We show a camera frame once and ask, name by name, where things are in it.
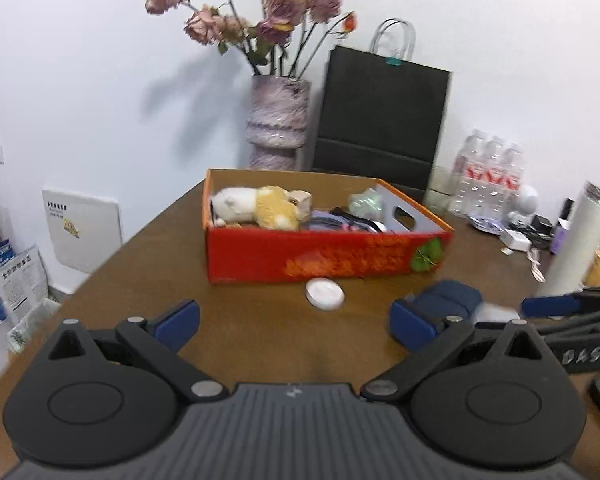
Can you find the navy blue case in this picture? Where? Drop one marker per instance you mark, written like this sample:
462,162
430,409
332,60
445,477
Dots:
447,297

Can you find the pack of water bottles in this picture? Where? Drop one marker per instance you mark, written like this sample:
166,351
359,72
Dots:
487,175

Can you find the yellow and white plush toy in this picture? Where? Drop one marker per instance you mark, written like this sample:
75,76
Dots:
260,207

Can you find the red cardboard box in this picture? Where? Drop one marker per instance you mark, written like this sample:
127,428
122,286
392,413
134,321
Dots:
325,255

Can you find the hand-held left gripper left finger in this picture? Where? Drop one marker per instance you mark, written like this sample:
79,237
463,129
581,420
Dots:
177,325

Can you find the white charger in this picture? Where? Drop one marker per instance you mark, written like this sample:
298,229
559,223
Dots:
515,240

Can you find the white round disc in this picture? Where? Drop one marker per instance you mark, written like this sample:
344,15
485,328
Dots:
325,294

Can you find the black paper bag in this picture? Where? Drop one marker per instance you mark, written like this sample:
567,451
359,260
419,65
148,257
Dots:
380,120

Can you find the pale green bundle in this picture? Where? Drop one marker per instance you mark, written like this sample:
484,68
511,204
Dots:
366,202

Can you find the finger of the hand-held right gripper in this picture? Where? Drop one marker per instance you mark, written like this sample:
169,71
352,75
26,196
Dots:
580,324
552,306

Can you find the white wall panel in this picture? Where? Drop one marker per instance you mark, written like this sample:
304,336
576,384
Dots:
82,230

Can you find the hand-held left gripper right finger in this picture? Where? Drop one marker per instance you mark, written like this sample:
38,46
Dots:
411,322

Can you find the small purple bottle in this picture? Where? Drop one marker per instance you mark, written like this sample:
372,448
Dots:
560,237

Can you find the wooden desktop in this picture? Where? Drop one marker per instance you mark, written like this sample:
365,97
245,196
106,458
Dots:
260,320

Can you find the white round camera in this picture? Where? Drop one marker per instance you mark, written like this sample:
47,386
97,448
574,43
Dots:
526,205

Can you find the dried rose bouquet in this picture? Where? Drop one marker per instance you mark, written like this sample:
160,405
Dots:
260,15

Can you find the tall white cylinder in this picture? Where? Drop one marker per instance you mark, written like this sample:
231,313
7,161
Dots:
577,240

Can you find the white printed bag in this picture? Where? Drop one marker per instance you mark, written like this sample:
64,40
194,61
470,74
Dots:
20,282

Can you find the cream toy cube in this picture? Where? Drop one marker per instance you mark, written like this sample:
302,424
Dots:
301,202

